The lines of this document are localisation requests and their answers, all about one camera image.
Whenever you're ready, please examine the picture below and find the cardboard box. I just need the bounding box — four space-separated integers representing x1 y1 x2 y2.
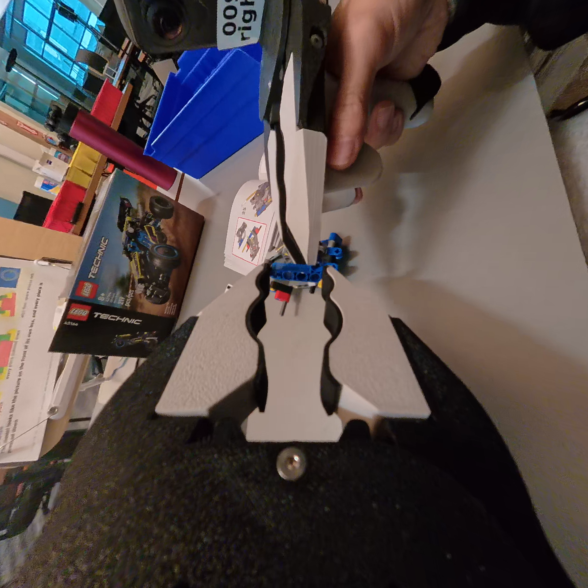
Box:
0 216 84 263

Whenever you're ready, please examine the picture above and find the person's right hand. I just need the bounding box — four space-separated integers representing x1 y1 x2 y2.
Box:
324 0 454 172

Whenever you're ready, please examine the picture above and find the clear plastic container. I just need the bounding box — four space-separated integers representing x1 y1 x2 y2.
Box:
46 354 138 430

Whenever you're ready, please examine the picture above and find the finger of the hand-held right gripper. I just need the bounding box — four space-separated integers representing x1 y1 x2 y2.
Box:
279 52 328 268
264 124 304 267

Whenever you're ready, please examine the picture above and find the red storage bin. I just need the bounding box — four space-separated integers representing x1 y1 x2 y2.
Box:
89 78 127 127
43 180 88 232

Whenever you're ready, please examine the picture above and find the lego instruction booklet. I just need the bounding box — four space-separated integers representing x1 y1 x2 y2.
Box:
223 179 281 269

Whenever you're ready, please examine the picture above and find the dark lego set box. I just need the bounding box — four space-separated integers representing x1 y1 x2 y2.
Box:
48 169 206 359

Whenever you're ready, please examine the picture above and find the maroon rolled mat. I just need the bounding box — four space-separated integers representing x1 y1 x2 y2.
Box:
69 110 179 190

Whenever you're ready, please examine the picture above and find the small blue plastic bin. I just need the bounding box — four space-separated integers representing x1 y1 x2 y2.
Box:
176 47 230 74

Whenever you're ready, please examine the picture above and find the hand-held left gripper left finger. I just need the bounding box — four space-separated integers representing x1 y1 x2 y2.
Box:
154 263 269 419

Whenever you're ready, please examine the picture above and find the blue lego car assembly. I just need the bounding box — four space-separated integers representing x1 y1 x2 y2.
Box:
268 232 351 318

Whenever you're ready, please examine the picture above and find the large blue plastic bin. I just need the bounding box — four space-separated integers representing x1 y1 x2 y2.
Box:
143 48 265 180

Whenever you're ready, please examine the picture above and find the printed paper sign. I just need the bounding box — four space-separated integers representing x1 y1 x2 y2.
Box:
0 256 62 466

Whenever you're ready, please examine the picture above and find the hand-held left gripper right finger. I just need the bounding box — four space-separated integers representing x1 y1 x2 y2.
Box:
320 266 432 420

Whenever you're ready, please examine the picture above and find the yellow storage bin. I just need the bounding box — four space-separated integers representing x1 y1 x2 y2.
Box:
66 140 108 184

